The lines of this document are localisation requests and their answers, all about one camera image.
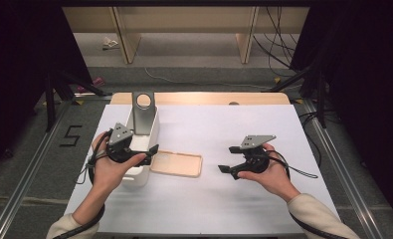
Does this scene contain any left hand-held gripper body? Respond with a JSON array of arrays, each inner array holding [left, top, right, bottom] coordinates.
[[104, 121, 146, 164]]

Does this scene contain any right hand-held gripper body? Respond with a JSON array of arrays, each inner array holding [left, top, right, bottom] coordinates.
[[232, 133, 278, 181]]

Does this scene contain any beige phone case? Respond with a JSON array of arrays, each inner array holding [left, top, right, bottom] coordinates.
[[149, 149, 204, 178]]

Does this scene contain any grey phone case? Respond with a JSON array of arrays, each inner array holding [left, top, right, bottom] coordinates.
[[131, 91, 156, 136]]

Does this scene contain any white plastic storage bin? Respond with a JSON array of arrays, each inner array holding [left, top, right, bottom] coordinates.
[[118, 104, 161, 188]]

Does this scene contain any person's right hand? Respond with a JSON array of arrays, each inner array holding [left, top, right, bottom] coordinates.
[[238, 142, 301, 203]]

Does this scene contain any person's left hand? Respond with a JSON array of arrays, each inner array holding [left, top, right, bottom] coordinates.
[[91, 131, 147, 197]]

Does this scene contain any white table cover sheet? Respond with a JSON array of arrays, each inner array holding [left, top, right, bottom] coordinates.
[[64, 104, 341, 235]]

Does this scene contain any pink object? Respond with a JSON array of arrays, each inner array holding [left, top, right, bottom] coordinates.
[[77, 77, 105, 94]]

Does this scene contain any black metal stand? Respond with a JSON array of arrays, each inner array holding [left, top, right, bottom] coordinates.
[[44, 71, 112, 133], [270, 66, 327, 128]]

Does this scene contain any crumpled white paper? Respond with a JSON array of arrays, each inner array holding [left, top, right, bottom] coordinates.
[[101, 36, 120, 51]]

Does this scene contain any dark curtain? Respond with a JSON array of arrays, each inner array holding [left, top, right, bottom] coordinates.
[[0, 0, 94, 173], [290, 0, 393, 227]]

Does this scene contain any light wooden shelf unit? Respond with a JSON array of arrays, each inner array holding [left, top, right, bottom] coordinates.
[[62, 6, 310, 66]]

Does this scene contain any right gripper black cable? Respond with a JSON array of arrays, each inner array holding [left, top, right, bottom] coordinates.
[[263, 148, 337, 239]]

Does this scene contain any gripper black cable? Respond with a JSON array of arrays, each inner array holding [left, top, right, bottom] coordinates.
[[263, 148, 337, 239], [53, 128, 113, 239]]

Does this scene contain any white floor cable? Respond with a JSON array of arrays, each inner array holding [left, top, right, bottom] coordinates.
[[143, 67, 272, 90]]

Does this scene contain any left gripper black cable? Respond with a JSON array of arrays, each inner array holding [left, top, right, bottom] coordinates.
[[53, 128, 113, 239]]

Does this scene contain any bundle of black cables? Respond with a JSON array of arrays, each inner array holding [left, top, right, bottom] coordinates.
[[252, 6, 301, 78]]

